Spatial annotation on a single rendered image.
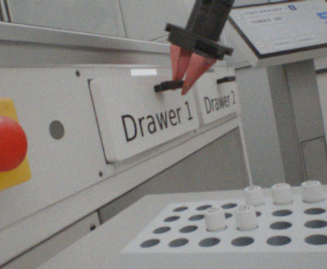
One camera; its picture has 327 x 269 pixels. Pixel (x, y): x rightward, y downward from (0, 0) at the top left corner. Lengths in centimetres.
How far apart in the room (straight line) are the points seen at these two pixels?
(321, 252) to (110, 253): 19
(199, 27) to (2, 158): 36
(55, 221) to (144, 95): 23
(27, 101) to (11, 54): 5
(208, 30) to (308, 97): 96
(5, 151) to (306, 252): 19
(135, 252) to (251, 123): 198
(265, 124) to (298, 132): 76
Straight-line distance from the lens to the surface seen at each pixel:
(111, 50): 50
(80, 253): 33
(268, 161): 219
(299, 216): 22
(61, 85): 40
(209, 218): 21
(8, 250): 35
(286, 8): 151
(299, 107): 141
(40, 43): 40
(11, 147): 25
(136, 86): 49
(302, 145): 142
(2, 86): 35
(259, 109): 214
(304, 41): 135
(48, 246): 39
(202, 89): 73
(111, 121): 43
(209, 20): 52
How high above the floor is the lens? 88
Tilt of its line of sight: 5 degrees down
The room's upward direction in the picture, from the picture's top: 12 degrees counter-clockwise
